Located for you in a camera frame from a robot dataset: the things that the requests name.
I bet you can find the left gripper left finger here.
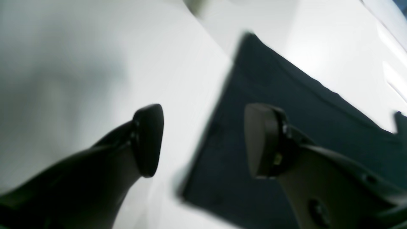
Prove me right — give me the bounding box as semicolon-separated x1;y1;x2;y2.
1;103;164;229

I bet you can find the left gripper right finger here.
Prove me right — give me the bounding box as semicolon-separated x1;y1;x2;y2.
244;103;407;229

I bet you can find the black T-shirt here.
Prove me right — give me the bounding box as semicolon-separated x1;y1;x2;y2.
179;32;406;229

